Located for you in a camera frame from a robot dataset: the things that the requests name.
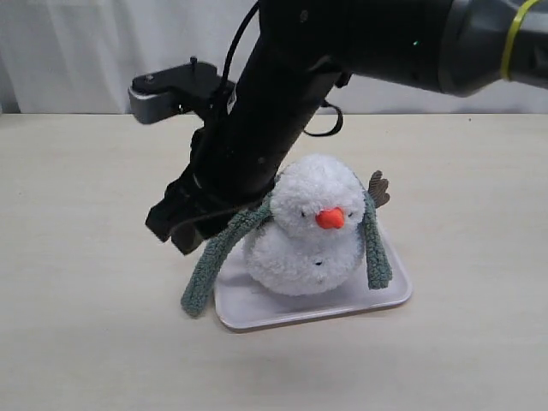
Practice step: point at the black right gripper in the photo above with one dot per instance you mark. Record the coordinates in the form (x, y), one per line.
(188, 213)

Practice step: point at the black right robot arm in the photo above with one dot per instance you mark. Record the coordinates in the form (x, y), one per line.
(306, 49)

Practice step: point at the white plastic tray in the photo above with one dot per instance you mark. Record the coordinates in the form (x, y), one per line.
(243, 305)

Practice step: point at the white backdrop curtain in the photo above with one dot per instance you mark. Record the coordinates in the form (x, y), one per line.
(81, 56)

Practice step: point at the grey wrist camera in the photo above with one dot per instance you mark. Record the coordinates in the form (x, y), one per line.
(190, 87)

